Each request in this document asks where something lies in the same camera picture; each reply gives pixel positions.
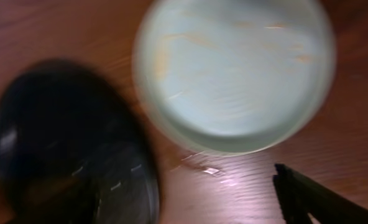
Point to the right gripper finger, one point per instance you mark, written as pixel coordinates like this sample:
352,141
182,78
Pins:
301,198

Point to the light green plate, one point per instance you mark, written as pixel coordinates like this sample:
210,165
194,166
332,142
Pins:
229,78

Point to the black round tray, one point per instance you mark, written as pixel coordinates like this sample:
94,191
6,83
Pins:
72,151

